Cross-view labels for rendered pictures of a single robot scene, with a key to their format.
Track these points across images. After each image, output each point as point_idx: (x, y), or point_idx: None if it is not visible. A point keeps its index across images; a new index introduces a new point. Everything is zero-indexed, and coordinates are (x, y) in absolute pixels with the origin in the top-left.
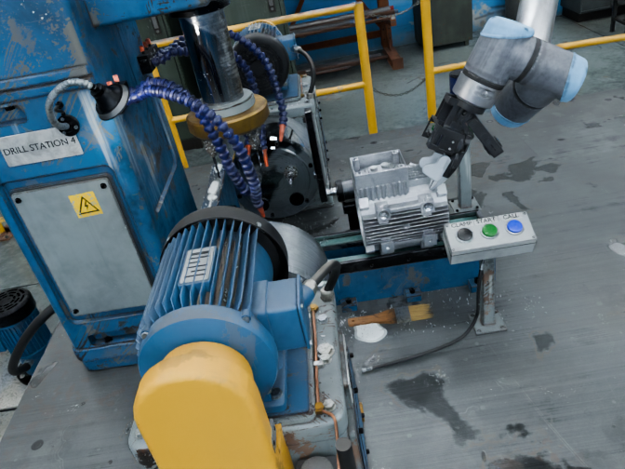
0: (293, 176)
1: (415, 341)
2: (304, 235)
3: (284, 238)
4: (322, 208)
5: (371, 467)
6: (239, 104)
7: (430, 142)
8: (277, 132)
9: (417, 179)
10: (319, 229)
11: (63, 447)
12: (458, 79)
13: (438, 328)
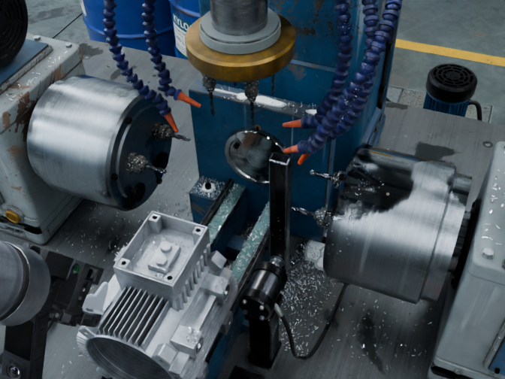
0: (313, 216)
1: (79, 326)
2: (100, 144)
3: (89, 117)
4: (428, 364)
5: (4, 234)
6: (201, 28)
7: (58, 253)
8: (366, 178)
9: (118, 297)
10: (367, 336)
11: (188, 93)
12: (21, 247)
13: (74, 356)
